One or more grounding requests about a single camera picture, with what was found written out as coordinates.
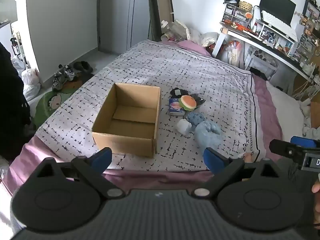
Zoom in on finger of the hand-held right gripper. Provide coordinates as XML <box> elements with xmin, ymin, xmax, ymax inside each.
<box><xmin>269</xmin><ymin>139</ymin><xmax>304</xmax><ymax>159</ymax></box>
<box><xmin>291</xmin><ymin>136</ymin><xmax>317</xmax><ymax>148</ymax></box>

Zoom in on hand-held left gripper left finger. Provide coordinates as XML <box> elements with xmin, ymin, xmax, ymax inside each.
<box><xmin>35</xmin><ymin>147</ymin><xmax>126</xmax><ymax>199</ymax></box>

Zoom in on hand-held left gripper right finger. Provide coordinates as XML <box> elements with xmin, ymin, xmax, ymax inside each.
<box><xmin>194</xmin><ymin>147</ymin><xmax>284</xmax><ymax>198</ymax></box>

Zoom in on brown cardboard box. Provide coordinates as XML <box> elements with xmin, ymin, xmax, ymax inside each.
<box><xmin>92</xmin><ymin>82</ymin><xmax>161</xmax><ymax>158</ymax></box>

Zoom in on blue plush slipper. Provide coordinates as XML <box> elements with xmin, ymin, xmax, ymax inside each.
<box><xmin>194</xmin><ymin>120</ymin><xmax>223</xmax><ymax>153</ymax></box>

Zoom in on round blue-grey plush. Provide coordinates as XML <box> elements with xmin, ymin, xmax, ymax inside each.
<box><xmin>186</xmin><ymin>112</ymin><xmax>204</xmax><ymax>128</ymax></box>

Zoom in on black plastic wrapper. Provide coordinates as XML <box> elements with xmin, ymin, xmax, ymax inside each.
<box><xmin>191</xmin><ymin>93</ymin><xmax>206</xmax><ymax>108</ymax></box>

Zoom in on hamburger plush toy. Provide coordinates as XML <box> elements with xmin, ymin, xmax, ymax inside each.
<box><xmin>179</xmin><ymin>95</ymin><xmax>197</xmax><ymax>112</ymax></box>

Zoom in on blue snack packet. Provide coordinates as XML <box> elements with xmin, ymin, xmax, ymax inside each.
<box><xmin>169</xmin><ymin>97</ymin><xmax>187</xmax><ymax>116</ymax></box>

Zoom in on black hair scrunchie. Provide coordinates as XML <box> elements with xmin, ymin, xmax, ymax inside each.
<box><xmin>171</xmin><ymin>88</ymin><xmax>187</xmax><ymax>98</ymax></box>

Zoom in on person's right hand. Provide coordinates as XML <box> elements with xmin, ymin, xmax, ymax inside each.
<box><xmin>311</xmin><ymin>179</ymin><xmax>320</xmax><ymax>227</ymax></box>

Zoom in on green cartoon rug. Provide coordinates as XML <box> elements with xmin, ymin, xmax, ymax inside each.
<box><xmin>34</xmin><ymin>80</ymin><xmax>87</xmax><ymax>128</ymax></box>

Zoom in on grey patterned sneakers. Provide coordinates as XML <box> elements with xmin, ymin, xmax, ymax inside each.
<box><xmin>52</xmin><ymin>65</ymin><xmax>75</xmax><ymax>90</ymax></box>

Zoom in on black slippers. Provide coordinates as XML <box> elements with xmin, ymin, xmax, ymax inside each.
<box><xmin>74</xmin><ymin>61</ymin><xmax>93</xmax><ymax>73</ymax></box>

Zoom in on white patterned blanket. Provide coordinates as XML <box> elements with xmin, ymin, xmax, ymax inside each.
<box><xmin>35</xmin><ymin>40</ymin><xmax>265</xmax><ymax>173</ymax></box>

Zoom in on black garment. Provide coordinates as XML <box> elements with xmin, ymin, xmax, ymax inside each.
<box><xmin>0</xmin><ymin>42</ymin><xmax>32</xmax><ymax>160</ymax></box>

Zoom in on white desk riser shelf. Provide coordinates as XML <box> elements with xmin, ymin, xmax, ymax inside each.
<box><xmin>252</xmin><ymin>20</ymin><xmax>299</xmax><ymax>55</ymax></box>

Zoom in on white keyboard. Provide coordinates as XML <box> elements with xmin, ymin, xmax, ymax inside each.
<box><xmin>260</xmin><ymin>10</ymin><xmax>298</xmax><ymax>38</ymax></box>

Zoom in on white desk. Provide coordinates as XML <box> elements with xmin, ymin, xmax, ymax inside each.
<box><xmin>211</xmin><ymin>21</ymin><xmax>315</xmax><ymax>80</ymax></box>

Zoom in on crumpled white plastic bag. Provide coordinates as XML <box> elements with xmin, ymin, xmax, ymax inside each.
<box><xmin>172</xmin><ymin>20</ymin><xmax>200</xmax><ymax>42</ymax></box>

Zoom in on black computer monitor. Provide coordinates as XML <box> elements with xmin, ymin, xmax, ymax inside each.
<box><xmin>259</xmin><ymin>0</ymin><xmax>297</xmax><ymax>27</ymax></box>

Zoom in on cluttered storage rack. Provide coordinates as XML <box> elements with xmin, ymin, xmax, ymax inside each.
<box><xmin>10</xmin><ymin>29</ymin><xmax>27</xmax><ymax>64</ymax></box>

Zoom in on grey door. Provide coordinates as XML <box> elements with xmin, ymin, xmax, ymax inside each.
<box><xmin>99</xmin><ymin>0</ymin><xmax>152</xmax><ymax>54</ymax></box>

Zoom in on clear drawer organizer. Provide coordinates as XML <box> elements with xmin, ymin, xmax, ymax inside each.
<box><xmin>221</xmin><ymin>2</ymin><xmax>252</xmax><ymax>28</ymax></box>

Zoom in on clear plastic bottle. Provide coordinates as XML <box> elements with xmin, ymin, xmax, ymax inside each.
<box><xmin>160</xmin><ymin>20</ymin><xmax>175</xmax><ymax>34</ymax></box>

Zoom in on wicker basket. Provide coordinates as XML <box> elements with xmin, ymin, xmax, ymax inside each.
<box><xmin>239</xmin><ymin>1</ymin><xmax>253</xmax><ymax>12</ymax></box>

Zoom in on flat cardboard carton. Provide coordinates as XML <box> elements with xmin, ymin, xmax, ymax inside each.
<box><xmin>148</xmin><ymin>0</ymin><xmax>174</xmax><ymax>42</ymax></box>

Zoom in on wire rack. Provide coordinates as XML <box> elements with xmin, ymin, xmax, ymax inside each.
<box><xmin>244</xmin><ymin>47</ymin><xmax>278</xmax><ymax>80</ymax></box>

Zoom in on cluttered wall shelf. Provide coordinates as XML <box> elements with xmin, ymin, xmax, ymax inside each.
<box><xmin>299</xmin><ymin>0</ymin><xmax>320</xmax><ymax>64</ymax></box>

